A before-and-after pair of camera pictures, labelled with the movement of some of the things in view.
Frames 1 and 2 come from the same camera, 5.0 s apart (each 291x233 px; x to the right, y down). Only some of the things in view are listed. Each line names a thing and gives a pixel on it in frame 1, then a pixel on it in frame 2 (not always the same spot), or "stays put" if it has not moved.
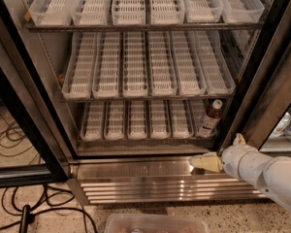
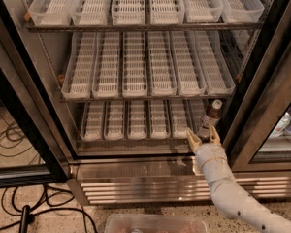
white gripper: [231, 161] -> [210, 152]
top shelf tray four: [167, 6] stays put
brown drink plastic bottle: [212, 116] stays put
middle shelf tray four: [163, 82] stays put
